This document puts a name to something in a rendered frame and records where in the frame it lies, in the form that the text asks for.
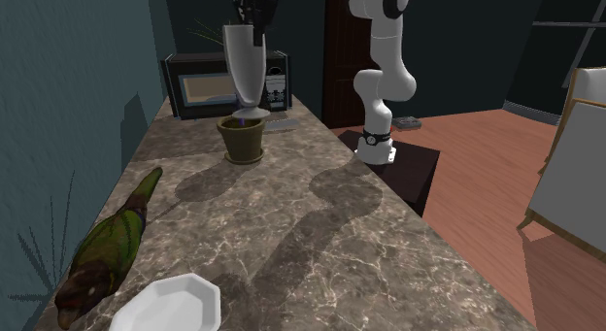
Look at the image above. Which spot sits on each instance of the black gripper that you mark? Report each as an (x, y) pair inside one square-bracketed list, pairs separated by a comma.
[(255, 6)]

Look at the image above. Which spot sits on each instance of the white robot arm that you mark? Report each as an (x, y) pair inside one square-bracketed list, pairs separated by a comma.
[(384, 86)]

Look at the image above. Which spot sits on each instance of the tall white vase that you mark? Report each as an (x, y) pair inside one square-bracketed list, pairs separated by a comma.
[(244, 69)]

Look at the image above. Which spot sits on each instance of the green leafy plant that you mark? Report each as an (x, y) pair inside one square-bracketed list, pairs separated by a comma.
[(208, 33)]

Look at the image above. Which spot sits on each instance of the black microwave oven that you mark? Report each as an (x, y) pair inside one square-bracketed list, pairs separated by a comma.
[(199, 86)]

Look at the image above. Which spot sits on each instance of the dark brown door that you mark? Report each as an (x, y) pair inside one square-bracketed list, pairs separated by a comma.
[(343, 60)]

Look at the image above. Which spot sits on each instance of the olive green flower pot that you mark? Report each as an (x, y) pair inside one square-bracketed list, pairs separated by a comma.
[(241, 140)]

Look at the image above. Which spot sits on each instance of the grey flat box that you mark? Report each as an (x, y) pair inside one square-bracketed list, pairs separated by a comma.
[(406, 122)]

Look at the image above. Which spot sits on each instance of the dark robot stand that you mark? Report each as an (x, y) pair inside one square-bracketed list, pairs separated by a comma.
[(413, 171)]

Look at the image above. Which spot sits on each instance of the green parrot figure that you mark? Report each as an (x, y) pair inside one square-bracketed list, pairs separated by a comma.
[(106, 254)]

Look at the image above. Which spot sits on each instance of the white octagonal plate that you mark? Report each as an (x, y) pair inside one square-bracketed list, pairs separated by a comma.
[(173, 306)]

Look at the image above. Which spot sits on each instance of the white chair with wooden frame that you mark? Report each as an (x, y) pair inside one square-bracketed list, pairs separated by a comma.
[(575, 174)]

